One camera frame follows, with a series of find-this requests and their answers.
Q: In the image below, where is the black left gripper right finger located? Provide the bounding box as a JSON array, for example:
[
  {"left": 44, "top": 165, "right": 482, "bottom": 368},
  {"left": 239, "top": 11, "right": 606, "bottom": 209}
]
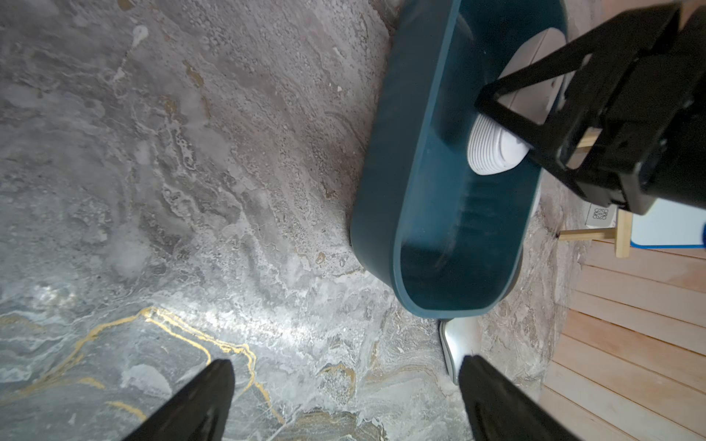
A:
[{"left": 459, "top": 356, "right": 578, "bottom": 441}]

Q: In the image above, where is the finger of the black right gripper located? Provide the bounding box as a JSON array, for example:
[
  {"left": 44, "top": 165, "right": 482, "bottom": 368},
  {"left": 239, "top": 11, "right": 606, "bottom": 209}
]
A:
[
  {"left": 529, "top": 149, "right": 586, "bottom": 200},
  {"left": 475, "top": 4, "right": 681, "bottom": 118}
]

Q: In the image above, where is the teal plastic storage box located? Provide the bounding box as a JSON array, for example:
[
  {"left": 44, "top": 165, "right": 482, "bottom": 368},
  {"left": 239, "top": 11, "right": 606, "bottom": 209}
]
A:
[{"left": 350, "top": 1, "right": 567, "bottom": 319}]

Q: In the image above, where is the blue framed whiteboard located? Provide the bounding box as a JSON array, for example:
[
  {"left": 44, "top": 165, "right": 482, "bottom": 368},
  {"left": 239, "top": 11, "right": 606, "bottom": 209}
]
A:
[{"left": 631, "top": 200, "right": 705, "bottom": 249}]

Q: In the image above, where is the white beige round mouse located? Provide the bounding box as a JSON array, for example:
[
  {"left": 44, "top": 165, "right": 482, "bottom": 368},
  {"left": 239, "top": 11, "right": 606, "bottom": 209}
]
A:
[{"left": 495, "top": 26, "right": 568, "bottom": 166}]

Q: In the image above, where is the white ribbed Lecoo mouse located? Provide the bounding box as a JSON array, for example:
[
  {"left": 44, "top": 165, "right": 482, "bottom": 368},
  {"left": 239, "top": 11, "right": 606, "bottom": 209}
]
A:
[{"left": 467, "top": 114, "right": 530, "bottom": 176}]

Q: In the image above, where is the silver slim mouse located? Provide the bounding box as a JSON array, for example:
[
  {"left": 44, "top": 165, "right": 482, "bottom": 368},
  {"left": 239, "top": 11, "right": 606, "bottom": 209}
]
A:
[{"left": 439, "top": 317, "right": 482, "bottom": 385}]

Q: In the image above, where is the wooden easel stand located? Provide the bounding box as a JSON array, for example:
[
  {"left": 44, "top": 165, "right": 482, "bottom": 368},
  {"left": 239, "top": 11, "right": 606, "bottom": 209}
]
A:
[{"left": 557, "top": 128, "right": 634, "bottom": 258}]

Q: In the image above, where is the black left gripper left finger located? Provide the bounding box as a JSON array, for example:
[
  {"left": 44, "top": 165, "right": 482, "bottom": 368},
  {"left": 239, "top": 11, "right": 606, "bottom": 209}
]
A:
[{"left": 125, "top": 359, "right": 235, "bottom": 441}]

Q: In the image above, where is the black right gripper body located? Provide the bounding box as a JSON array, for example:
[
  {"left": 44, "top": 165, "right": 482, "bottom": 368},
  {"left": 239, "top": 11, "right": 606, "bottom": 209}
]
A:
[{"left": 556, "top": 4, "right": 705, "bottom": 214}]

